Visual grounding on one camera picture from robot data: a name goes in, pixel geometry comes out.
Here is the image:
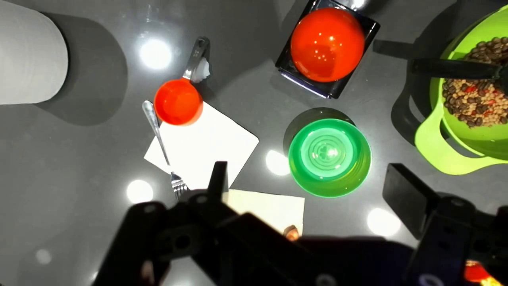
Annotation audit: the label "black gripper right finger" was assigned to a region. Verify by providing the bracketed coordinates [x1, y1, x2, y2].
[380, 163, 441, 240]

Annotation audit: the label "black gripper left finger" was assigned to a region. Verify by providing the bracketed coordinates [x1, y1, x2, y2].
[206, 161, 229, 199]

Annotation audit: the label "black ladle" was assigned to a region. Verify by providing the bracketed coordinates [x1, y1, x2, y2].
[409, 56, 508, 97]

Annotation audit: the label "light green mixing bowl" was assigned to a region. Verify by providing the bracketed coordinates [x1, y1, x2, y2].
[412, 5, 508, 177]

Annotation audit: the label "small dark green bowl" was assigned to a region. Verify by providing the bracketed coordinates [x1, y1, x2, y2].
[287, 116, 372, 199]

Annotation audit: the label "large white napkin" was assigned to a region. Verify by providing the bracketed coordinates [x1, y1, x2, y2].
[142, 101, 260, 193]

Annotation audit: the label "small white napkin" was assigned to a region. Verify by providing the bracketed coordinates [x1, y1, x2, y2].
[220, 188, 306, 237]

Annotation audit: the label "clear plastic fork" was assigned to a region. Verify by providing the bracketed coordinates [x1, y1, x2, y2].
[139, 99, 190, 198]

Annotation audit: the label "red measuring cup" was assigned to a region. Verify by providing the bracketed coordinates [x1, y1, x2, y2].
[152, 37, 210, 128]

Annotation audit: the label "brown beans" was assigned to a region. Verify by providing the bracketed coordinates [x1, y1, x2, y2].
[441, 35, 508, 129]

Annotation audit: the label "black square box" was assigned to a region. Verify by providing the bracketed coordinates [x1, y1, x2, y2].
[274, 0, 380, 101]

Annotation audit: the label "orange ball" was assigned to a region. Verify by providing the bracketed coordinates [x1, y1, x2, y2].
[288, 7, 368, 85]

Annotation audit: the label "white paper towel roll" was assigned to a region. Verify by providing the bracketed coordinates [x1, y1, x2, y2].
[0, 0, 69, 107]

